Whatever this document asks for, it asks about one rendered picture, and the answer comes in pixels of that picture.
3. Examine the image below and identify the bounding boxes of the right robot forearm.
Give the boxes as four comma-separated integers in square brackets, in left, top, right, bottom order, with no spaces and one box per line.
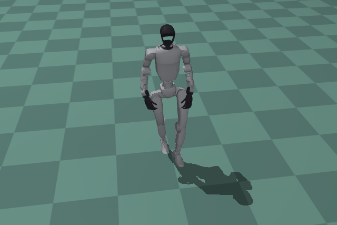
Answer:
[140,68,148,96]

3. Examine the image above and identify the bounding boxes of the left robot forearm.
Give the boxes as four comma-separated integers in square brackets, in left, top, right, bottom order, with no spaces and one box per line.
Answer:
[185,65,194,93]

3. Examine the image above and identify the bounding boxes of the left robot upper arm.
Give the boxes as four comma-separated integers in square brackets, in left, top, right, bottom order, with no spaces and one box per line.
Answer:
[179,45,191,73]

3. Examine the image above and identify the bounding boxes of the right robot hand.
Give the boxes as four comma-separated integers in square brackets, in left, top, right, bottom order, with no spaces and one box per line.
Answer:
[143,90,157,110]

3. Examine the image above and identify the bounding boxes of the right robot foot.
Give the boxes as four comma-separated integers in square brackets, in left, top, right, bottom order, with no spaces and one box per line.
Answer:
[160,138,169,154]

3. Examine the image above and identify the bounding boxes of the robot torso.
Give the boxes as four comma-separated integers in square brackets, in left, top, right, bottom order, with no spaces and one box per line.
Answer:
[155,44,181,98]

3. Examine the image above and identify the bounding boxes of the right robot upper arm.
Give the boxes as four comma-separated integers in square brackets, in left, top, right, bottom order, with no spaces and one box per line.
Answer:
[142,48,156,75]

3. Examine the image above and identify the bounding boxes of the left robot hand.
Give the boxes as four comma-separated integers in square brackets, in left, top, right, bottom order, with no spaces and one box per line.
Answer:
[181,87,193,109]

